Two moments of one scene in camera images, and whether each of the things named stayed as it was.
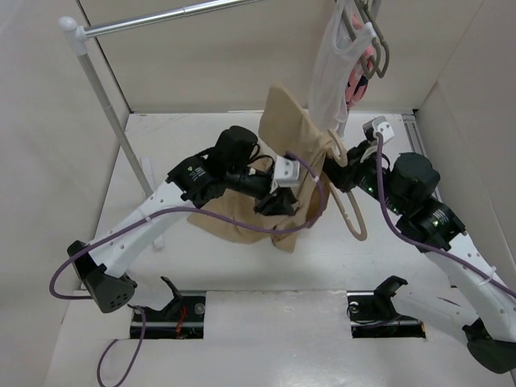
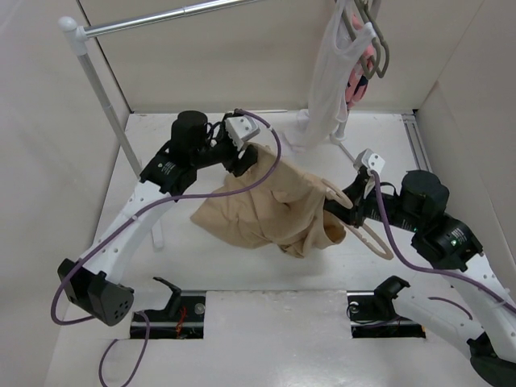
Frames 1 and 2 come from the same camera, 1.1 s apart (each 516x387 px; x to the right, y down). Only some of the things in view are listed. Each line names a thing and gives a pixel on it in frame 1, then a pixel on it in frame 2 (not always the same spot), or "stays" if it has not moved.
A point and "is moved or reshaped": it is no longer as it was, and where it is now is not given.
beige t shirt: [286, 127] is moved or reshaped
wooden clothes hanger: [336, 197] -> [331, 187]
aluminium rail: [416, 140] stays
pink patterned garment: [359, 73] stays
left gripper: [280, 200] -> [239, 161]
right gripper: [345, 176] -> [356, 193]
